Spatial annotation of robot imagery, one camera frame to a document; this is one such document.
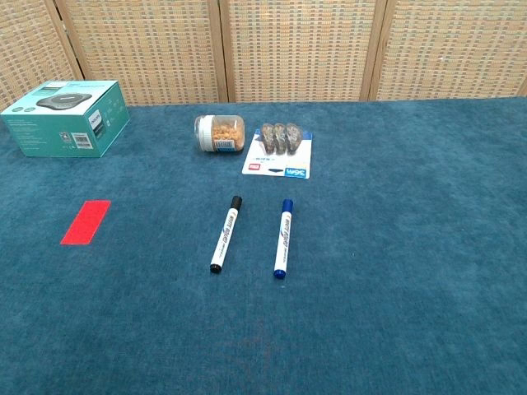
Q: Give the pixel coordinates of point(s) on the clear jar of nuts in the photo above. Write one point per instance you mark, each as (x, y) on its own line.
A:
(220, 133)

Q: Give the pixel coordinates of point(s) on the blue carpet table cover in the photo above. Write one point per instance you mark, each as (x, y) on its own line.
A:
(329, 288)

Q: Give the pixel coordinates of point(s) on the teal speaker product box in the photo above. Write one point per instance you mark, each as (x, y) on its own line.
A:
(62, 119)

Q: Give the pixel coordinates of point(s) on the black whiteboard marker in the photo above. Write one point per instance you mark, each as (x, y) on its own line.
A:
(225, 235)

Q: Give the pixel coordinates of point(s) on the blue whiteboard marker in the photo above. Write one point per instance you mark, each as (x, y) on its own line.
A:
(284, 238)

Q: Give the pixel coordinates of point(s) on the red tape strip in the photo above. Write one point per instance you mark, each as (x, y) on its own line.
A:
(85, 222)

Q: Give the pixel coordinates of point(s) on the correction tape blister pack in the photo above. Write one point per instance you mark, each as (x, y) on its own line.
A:
(280, 150)

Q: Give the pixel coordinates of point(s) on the woven rattan folding screen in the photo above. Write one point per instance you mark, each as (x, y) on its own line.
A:
(288, 49)

